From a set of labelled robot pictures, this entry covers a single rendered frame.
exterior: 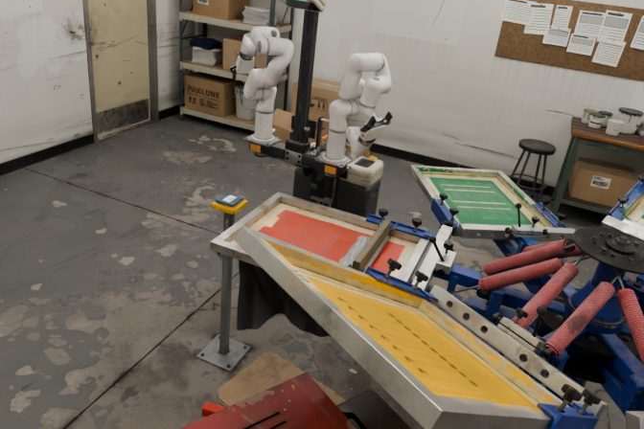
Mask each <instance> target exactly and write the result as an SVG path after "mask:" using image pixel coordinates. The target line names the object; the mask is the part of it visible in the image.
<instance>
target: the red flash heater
mask: <svg viewBox="0 0 644 429"><path fill-rule="evenodd" d="M180 429H356V428H355V426H354V425H353V424H352V423H351V422H350V421H349V420H348V419H347V417H346V416H345V415H344V414H343V413H342V412H341V411H340V409H339V408H338V407H337V406H336V405H335V404H334V402H333V401H332V400H331V399H330V398H329V397H328V396H327V395H326V393H325V392H324V391H323V390H322V389H321V388H320V387H319V385H318V384H317V383H316V382H315V381H314V380H313V379H312V378H311V376H310V375H309V374H308V373H302V374H299V375H297V376H295V377H293V378H291V379H289V380H287V381H285V382H283V383H280V384H278V385H276V386H274V387H272V388H269V389H267V390H265V391H263V392H260V393H258V394H256V395H253V396H251V397H249V398H247V399H245V400H242V401H240V402H238V403H236V404H234V405H231V406H229V407H227V408H225V409H222V410H220V411H218V412H216V413H214V414H212V415H210V416H208V417H206V418H202V419H200V420H198V421H196V422H193V423H191V424H189V425H187V426H184V427H182V428H180Z"/></svg>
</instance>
